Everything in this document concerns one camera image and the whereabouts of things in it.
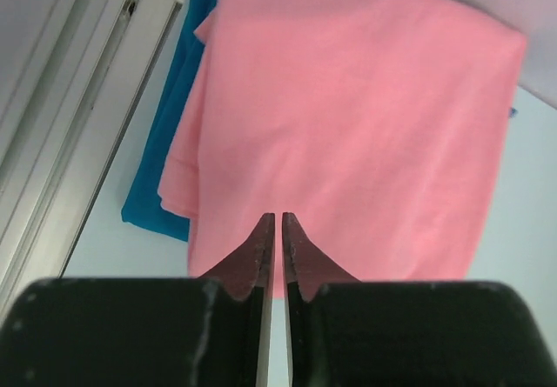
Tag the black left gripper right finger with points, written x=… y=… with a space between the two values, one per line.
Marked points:
x=344 y=332

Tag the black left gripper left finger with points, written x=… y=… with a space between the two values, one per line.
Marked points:
x=213 y=330

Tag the pink t shirt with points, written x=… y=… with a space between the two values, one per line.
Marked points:
x=379 y=124

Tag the folded blue t shirt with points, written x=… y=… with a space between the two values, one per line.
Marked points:
x=142 y=206

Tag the left aluminium corner post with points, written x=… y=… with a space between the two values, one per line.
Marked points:
x=73 y=74

